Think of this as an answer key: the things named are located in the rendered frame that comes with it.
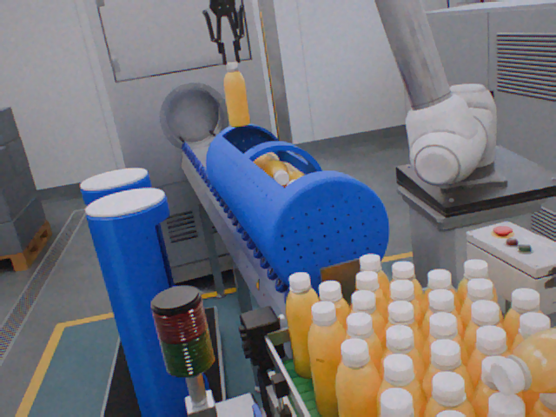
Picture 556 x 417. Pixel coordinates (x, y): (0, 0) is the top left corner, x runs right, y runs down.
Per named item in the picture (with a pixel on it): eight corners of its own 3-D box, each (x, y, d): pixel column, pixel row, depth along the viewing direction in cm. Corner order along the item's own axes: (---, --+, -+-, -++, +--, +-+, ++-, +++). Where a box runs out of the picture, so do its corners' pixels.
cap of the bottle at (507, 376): (500, 352, 64) (487, 356, 64) (523, 365, 61) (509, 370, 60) (505, 382, 65) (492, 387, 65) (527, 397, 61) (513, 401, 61)
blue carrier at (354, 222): (287, 187, 207) (272, 114, 198) (398, 276, 127) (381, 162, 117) (215, 208, 202) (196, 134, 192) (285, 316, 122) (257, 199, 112)
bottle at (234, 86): (254, 122, 185) (247, 65, 178) (241, 128, 180) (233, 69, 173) (238, 122, 189) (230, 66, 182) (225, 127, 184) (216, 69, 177)
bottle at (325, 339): (326, 390, 102) (314, 301, 96) (362, 399, 98) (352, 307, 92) (309, 415, 96) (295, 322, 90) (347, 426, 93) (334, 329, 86)
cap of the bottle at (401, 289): (415, 288, 95) (415, 280, 94) (411, 300, 92) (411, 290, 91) (393, 287, 97) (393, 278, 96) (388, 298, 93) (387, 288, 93)
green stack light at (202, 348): (210, 343, 75) (203, 313, 73) (219, 369, 69) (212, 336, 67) (164, 357, 73) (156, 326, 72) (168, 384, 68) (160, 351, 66)
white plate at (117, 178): (99, 171, 245) (100, 174, 246) (67, 190, 220) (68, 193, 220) (156, 165, 240) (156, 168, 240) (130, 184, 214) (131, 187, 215)
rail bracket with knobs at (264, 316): (285, 343, 119) (278, 301, 115) (295, 360, 112) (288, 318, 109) (241, 356, 117) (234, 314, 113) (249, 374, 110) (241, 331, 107)
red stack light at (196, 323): (203, 312, 73) (198, 286, 72) (211, 335, 67) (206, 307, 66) (156, 325, 72) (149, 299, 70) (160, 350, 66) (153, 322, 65)
